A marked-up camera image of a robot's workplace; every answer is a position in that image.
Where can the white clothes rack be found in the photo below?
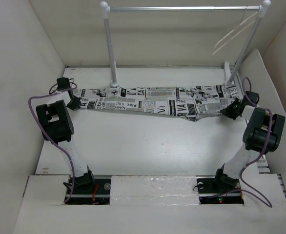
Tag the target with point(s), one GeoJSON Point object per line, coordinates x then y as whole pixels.
{"type": "Point", "coordinates": [178, 33]}

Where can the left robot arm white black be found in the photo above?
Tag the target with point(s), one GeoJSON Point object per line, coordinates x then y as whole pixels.
{"type": "Point", "coordinates": [58, 127]}

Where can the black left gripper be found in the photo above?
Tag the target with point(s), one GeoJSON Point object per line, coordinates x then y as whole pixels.
{"type": "Point", "coordinates": [76, 105]}

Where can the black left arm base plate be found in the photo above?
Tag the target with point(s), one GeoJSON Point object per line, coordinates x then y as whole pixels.
{"type": "Point", "coordinates": [85, 194]}

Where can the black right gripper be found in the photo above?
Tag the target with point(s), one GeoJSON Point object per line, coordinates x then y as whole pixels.
{"type": "Point", "coordinates": [227, 110]}

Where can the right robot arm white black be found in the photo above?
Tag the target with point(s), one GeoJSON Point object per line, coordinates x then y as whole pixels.
{"type": "Point", "coordinates": [262, 135]}

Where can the beige wire clothes hanger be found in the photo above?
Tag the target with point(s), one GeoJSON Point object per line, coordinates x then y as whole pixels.
{"type": "Point", "coordinates": [244, 23]}

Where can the newspaper print trousers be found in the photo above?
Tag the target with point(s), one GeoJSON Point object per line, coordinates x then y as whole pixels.
{"type": "Point", "coordinates": [190, 103]}

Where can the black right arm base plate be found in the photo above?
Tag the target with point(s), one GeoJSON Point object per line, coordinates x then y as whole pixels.
{"type": "Point", "coordinates": [213, 192]}

